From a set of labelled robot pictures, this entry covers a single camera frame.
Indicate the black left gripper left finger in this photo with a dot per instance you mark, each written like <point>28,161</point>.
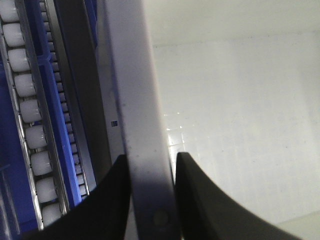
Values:
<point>102,215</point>

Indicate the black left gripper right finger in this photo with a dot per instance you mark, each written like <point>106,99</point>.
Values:
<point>208,213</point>

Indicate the white plastic tote bin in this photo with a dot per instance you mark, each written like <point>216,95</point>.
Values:
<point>234,83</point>

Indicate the blue bin on lower shelf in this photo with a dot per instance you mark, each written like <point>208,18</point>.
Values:
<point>17,216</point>

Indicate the roller track beside tote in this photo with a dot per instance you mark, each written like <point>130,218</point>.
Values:
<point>31,114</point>

